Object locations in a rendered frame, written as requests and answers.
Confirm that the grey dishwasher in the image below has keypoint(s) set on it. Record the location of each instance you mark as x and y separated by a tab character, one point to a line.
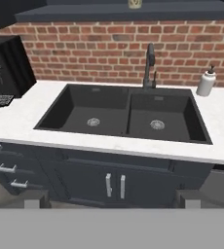
219	186

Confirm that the white soap dispenser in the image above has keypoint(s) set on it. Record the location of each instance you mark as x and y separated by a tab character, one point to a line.
205	84

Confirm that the dark blue wall shelf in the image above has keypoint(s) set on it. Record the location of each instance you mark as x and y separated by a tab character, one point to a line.
123	13

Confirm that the black double sink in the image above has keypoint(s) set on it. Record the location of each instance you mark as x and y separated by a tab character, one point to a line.
123	113

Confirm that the dark grey tap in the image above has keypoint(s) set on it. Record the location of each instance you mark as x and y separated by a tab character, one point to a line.
150	61

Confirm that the dark blue drawer front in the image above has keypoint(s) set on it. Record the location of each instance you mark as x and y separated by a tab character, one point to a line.
36	189
29	150
32	167

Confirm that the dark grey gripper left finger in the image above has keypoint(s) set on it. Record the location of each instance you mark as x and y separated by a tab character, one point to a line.
44	199

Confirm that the pale jar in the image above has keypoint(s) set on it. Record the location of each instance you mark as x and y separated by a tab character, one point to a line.
134	3

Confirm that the dark blue sink front panel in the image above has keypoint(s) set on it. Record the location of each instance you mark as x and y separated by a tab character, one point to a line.
117	159

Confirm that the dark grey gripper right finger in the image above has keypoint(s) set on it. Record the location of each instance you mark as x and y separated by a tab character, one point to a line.
179	199

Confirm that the dark wall cupboard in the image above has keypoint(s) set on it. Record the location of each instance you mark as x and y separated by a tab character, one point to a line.
7	11

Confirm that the black coffee machine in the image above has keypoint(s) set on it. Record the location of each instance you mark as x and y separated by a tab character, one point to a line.
10	68

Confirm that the dark blue cupboard door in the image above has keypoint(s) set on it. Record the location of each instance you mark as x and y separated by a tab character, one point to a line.
149	188
81	183

